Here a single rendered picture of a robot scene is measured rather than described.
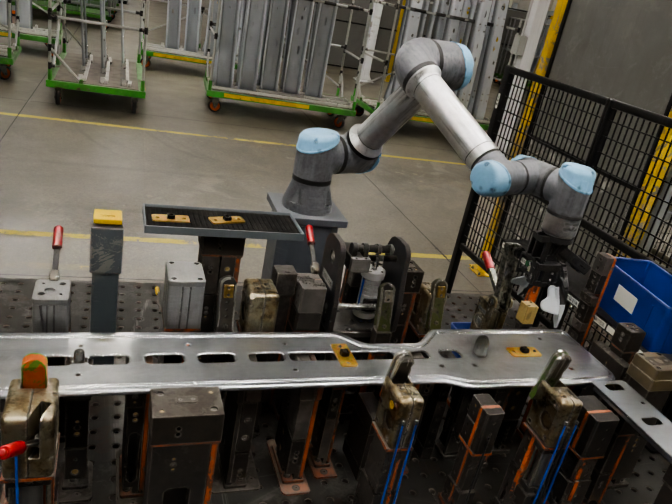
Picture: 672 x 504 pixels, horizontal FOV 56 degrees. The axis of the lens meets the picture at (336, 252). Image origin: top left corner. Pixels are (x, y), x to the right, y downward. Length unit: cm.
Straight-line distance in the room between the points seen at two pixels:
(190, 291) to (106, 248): 25
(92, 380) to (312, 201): 86
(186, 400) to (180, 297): 29
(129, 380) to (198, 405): 16
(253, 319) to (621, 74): 284
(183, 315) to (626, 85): 291
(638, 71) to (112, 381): 312
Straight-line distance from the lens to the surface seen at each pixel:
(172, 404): 113
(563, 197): 141
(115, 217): 149
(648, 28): 375
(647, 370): 165
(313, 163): 179
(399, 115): 174
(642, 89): 367
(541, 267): 144
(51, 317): 137
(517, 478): 153
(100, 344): 132
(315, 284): 147
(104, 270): 152
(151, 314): 201
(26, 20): 1062
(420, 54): 154
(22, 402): 109
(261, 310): 139
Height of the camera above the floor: 172
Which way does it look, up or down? 23 degrees down
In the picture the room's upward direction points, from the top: 11 degrees clockwise
